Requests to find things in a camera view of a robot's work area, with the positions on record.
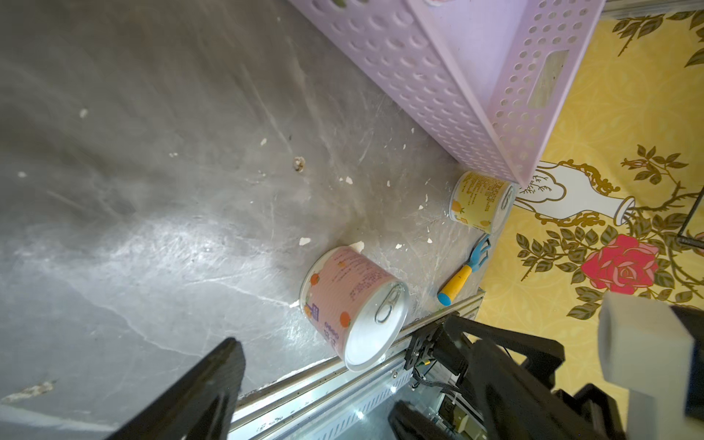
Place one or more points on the lilac perforated plastic basket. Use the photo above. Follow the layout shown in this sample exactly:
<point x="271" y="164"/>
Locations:
<point x="485" y="79"/>

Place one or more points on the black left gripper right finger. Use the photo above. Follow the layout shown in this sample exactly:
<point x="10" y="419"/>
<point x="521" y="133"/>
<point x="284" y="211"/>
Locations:
<point x="515" y="405"/>

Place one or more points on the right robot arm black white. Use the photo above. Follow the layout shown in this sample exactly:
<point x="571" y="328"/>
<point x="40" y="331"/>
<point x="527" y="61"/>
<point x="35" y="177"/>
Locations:
<point x="652" y="350"/>

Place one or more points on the pink purple label can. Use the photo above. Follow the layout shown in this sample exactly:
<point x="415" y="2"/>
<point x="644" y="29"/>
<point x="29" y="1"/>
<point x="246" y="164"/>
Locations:
<point x="357" y="306"/>

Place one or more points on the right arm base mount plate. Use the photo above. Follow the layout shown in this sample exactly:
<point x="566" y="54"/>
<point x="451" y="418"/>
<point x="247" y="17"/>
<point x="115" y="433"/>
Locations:
<point x="433" y="341"/>

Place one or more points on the teal garden fork yellow handle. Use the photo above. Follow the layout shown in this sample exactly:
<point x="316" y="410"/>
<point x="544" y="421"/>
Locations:
<point x="477" y="258"/>

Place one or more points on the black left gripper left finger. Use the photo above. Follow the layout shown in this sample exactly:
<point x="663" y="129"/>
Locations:
<point x="198" y="406"/>

